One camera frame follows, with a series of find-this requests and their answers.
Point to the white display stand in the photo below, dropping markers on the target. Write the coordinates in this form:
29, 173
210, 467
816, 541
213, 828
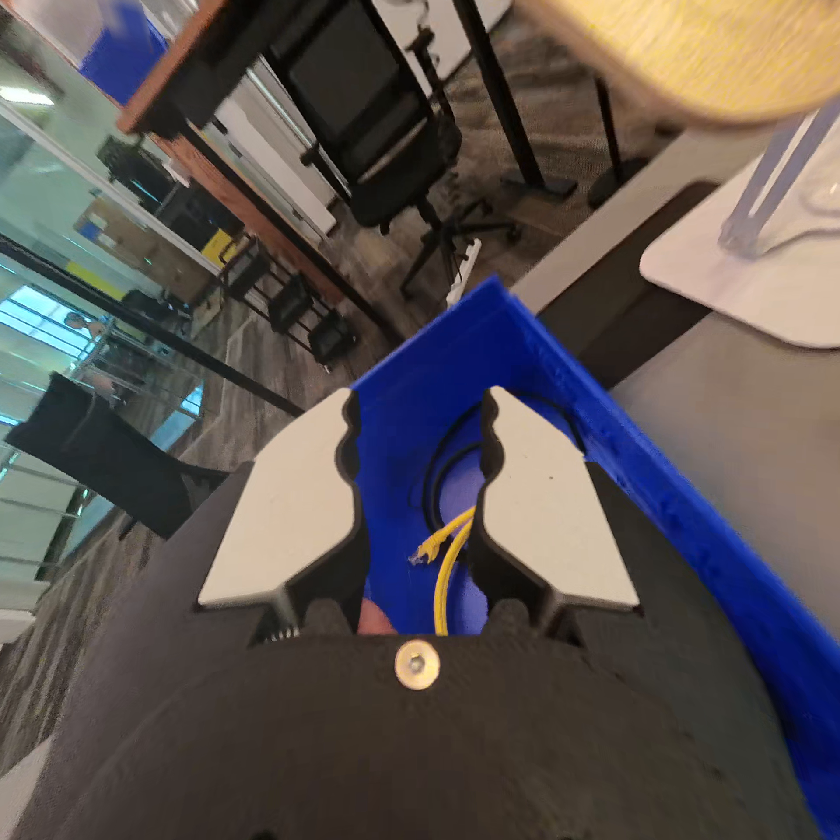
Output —
722, 275

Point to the black office chair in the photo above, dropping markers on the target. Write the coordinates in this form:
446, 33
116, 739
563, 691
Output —
98, 453

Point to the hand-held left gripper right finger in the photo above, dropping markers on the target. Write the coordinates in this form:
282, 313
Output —
551, 518

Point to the blue plastic bin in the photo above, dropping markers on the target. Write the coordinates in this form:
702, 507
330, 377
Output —
656, 499

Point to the black mesh swivel chair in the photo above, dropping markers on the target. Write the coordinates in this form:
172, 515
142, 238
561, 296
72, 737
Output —
367, 118

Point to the black table leg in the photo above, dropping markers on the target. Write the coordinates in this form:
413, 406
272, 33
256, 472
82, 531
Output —
505, 118

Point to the white power strip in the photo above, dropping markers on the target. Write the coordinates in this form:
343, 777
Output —
464, 272

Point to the brown edged desk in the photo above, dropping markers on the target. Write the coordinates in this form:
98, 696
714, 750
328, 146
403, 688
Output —
216, 164

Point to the black pole stand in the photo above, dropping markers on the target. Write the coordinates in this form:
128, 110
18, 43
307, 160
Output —
613, 177

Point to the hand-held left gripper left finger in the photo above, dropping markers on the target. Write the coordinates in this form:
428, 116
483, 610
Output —
289, 518

